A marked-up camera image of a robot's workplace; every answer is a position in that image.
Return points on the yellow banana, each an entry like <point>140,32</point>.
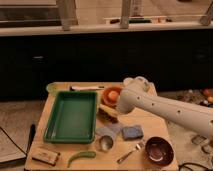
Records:
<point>109,110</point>

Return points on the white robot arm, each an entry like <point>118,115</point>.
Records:
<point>134,94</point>

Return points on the green plastic tray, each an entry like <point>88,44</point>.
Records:
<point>72,118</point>

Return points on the orange bowl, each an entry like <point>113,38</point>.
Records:
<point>104,97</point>

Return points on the orange fruit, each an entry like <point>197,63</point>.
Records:
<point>113,95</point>

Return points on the white cup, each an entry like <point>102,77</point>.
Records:
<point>127,81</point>

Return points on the bunch of dark grapes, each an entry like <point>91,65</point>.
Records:
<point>108,117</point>

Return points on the grey cloth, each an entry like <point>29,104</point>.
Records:
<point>111,130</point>

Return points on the blue sponge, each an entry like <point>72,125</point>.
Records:
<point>132,132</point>

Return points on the metal cup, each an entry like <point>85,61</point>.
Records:
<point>106,143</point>

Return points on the metal spoon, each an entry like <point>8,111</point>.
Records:
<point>138,146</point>

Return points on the green chili pepper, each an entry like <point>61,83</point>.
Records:
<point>83,154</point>

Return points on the dark purple bowl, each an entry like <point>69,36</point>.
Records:
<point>159,151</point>

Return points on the wooden block brush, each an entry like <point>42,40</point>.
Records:
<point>45,156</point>

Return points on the black handle tool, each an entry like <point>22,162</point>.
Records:
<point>31,136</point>

